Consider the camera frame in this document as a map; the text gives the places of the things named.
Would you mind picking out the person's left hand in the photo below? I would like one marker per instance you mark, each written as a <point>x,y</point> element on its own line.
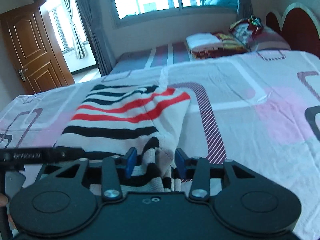
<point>3,200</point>

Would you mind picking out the grey curtain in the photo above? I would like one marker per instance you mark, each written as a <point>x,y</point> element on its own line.
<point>97,25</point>

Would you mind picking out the striped mattress sheet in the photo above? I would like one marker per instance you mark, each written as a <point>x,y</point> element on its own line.
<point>160,55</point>

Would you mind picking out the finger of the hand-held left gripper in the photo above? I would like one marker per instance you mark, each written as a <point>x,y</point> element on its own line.
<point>72,153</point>

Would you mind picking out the white folded blanket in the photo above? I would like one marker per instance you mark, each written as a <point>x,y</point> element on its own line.
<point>202,41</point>

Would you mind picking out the patterned pink grey bed sheet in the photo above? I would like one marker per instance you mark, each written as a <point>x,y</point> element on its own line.
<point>250,130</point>

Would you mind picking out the red patterned blanket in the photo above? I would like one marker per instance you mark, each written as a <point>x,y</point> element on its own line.
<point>225,46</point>

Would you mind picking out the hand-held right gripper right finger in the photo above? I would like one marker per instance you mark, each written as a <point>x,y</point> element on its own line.
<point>178,162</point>

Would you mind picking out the pale tied curtain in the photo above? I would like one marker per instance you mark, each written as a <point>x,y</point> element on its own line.
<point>75,25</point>

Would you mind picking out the wooden door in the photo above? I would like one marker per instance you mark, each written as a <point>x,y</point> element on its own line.
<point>32,50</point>

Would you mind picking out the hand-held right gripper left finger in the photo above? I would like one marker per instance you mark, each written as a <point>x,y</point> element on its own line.
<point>131,161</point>

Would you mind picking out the teal cushion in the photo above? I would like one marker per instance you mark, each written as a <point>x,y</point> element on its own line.
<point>220,0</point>

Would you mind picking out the striped knit sweater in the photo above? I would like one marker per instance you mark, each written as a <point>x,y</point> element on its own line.
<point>120,120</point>

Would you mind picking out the patterned pillow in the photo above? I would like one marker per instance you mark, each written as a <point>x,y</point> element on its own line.
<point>260,36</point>

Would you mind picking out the red bed headboard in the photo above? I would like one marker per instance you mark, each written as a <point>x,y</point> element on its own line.
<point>297,30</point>

